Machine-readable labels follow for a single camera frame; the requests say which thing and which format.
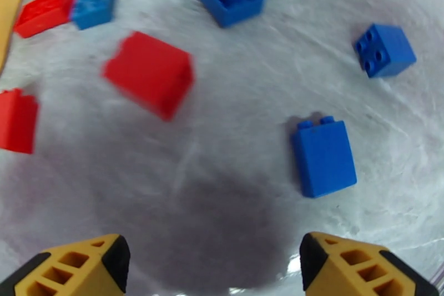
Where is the red lego brick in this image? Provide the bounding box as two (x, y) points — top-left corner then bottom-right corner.
(0, 87), (40, 155)
(101, 30), (195, 122)
(13, 0), (78, 39)

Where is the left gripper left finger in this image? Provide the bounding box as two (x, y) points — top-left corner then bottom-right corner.
(0, 233), (132, 296)

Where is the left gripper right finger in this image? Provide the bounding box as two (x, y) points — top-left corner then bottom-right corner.
(299, 231), (441, 296)

